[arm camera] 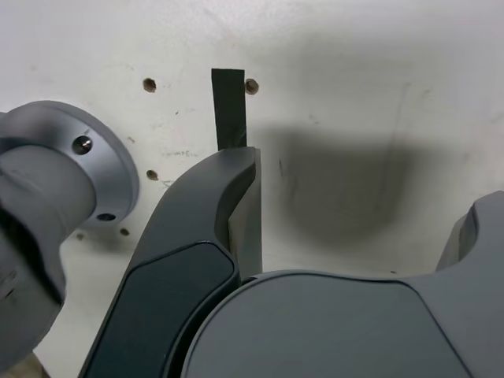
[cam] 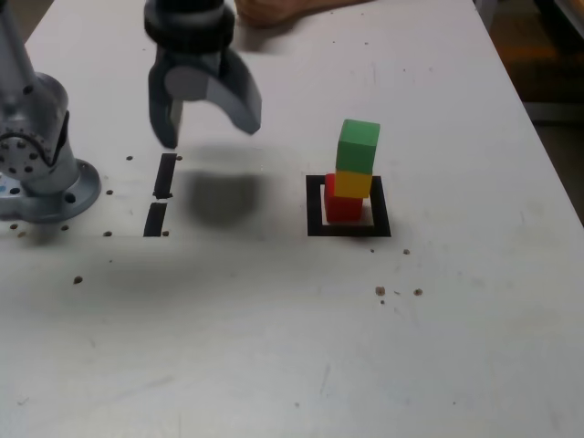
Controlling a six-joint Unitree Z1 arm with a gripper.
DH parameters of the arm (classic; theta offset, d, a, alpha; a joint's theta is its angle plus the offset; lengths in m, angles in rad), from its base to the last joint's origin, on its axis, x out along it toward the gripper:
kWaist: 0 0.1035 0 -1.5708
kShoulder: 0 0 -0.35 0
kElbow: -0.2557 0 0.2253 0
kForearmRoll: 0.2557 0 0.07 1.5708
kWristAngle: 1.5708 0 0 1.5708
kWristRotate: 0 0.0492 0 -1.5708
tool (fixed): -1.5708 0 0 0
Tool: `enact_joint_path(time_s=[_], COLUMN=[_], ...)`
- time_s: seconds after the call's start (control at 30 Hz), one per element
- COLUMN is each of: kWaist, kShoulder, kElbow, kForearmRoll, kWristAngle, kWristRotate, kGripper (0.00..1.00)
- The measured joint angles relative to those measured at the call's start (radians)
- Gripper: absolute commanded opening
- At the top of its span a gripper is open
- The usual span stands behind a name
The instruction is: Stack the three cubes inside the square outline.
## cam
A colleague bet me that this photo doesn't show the red cube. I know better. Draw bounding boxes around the red cube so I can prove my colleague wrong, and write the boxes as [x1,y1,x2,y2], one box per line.
[323,172,365,225]

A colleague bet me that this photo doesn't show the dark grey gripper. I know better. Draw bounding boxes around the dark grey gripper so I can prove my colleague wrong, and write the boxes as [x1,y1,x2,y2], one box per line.
[147,44,265,151]

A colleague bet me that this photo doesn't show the grey metal beam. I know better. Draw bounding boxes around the grey metal beam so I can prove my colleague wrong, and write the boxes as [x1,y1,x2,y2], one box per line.
[524,100,584,123]

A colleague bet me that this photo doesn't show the grey metal post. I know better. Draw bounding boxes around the grey metal post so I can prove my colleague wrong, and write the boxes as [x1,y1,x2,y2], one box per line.
[474,0,497,32]

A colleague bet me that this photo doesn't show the yellow cube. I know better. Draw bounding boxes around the yellow cube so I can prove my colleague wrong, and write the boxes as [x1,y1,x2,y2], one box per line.
[333,169,373,200]

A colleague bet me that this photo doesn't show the person's left hand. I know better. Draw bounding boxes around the person's left hand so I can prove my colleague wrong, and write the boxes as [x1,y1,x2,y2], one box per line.
[235,0,298,26]

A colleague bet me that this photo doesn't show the green cube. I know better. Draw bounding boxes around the green cube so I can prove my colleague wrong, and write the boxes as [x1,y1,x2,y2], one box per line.
[335,119,381,175]

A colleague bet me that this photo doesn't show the black tape strip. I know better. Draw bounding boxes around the black tape strip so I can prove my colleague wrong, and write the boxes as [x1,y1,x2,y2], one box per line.
[142,152,179,238]

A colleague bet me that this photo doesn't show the black tape square outline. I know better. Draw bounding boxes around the black tape square outline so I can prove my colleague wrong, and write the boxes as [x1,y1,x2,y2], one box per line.
[304,174,393,238]

